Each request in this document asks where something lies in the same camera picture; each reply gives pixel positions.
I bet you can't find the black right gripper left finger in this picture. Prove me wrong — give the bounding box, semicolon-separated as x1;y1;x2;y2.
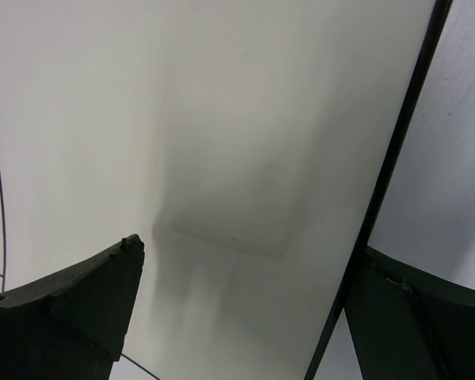
0;234;145;379

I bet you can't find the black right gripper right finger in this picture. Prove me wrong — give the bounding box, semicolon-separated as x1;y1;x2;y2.
344;248;475;379

